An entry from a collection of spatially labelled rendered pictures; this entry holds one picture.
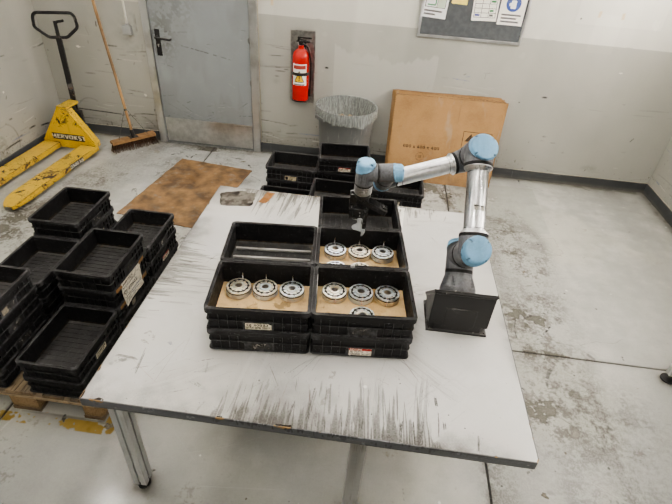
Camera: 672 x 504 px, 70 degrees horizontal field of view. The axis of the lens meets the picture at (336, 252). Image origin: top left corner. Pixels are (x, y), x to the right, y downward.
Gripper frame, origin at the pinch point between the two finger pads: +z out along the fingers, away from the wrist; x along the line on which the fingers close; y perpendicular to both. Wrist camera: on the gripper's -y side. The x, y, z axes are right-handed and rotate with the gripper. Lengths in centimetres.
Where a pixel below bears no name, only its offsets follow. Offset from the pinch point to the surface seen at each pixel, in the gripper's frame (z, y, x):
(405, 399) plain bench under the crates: 21, -17, 70
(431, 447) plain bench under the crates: 19, -24, 89
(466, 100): 55, -103, -254
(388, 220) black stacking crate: 21.8, -16.0, -33.9
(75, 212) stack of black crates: 60, 175, -69
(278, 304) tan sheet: 13, 34, 36
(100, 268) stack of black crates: 53, 137, -16
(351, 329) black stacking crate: 8, 4, 49
